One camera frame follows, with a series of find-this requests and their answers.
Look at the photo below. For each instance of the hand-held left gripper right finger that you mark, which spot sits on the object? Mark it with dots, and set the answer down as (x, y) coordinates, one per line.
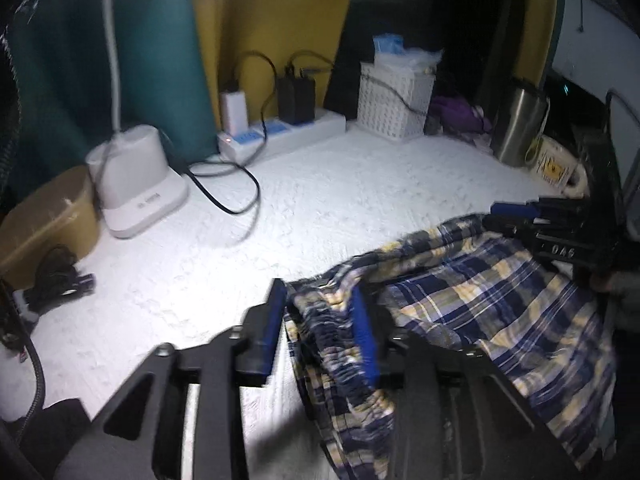
(364, 340)

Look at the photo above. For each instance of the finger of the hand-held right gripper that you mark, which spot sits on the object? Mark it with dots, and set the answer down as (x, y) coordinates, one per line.
(510, 211)

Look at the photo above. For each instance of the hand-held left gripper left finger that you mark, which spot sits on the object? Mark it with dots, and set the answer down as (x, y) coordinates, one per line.
(275, 325)

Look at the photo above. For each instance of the blue plaid pants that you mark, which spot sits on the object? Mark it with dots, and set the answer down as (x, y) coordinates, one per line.
(475, 300)

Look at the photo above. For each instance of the person's right hand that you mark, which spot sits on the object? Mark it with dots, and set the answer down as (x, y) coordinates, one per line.
(602, 282)

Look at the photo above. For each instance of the cream mug with yellow print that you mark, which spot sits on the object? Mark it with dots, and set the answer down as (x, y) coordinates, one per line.
(550, 165)

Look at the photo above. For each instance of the stainless steel tumbler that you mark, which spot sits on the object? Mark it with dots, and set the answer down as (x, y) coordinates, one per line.
(517, 125)

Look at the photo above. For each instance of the purple cloth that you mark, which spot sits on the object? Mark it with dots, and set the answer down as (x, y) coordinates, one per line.
(457, 112)

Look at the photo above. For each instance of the white textured table cover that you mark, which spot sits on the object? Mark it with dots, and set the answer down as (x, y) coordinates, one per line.
(300, 210)

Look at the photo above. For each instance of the white lattice basket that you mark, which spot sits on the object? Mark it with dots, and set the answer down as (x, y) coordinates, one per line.
(395, 100)

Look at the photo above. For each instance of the yellow curtain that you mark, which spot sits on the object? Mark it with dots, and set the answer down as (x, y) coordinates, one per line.
(240, 10)
(537, 20)

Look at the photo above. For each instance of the white power strip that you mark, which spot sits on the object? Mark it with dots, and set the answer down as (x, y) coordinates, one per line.
(305, 130)

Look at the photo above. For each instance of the white desk lamp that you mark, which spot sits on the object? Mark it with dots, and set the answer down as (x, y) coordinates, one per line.
(135, 180)

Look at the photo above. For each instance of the blue tissue pack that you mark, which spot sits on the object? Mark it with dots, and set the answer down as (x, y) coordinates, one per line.
(387, 45)

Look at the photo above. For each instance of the white charger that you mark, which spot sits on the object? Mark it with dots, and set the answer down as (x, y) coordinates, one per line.
(235, 110)

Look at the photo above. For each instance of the dark window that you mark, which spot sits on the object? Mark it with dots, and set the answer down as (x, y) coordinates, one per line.
(425, 0)

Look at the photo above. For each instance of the black charger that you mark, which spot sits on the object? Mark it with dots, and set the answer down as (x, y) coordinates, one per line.
(296, 95)

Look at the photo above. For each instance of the black cloth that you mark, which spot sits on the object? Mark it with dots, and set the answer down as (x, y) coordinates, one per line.
(65, 425)

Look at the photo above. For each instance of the brown oval box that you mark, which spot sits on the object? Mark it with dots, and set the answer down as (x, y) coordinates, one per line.
(45, 225)

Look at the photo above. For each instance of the teal curtain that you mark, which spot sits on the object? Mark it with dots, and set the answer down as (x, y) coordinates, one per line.
(150, 60)

